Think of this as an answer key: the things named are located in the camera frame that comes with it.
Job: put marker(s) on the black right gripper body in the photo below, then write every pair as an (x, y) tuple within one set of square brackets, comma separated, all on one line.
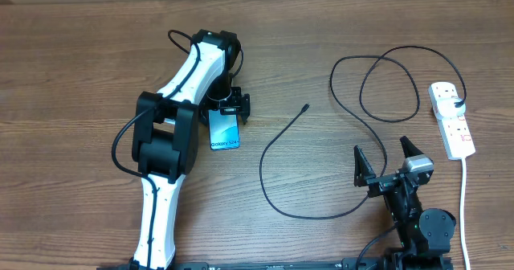
[(381, 183)]

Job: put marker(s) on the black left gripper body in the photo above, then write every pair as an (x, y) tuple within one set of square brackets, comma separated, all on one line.
[(231, 104)]

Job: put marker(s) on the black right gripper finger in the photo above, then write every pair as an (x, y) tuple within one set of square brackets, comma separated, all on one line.
[(409, 149), (363, 170)]

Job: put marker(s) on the blue Samsung Galaxy phone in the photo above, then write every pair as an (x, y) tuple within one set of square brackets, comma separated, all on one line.
[(224, 131)]

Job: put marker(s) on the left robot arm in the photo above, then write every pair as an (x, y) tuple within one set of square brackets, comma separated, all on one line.
[(166, 133)]

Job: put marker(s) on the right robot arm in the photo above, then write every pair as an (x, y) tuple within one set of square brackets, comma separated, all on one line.
[(425, 234)]

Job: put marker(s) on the white charger plug adapter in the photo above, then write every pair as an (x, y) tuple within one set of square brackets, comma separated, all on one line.
[(445, 108)]

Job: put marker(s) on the white power strip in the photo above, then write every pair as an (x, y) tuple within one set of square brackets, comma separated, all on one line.
[(454, 131)]

